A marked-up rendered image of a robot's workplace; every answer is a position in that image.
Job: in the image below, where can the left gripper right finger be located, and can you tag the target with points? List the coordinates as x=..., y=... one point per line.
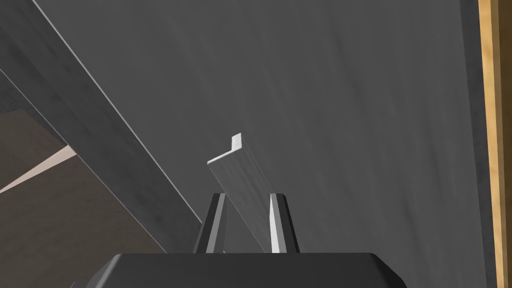
x=281, y=226

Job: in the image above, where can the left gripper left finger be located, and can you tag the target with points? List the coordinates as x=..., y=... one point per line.
x=210, y=228

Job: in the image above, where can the light wooden cabinet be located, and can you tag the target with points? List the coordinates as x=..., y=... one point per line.
x=498, y=140

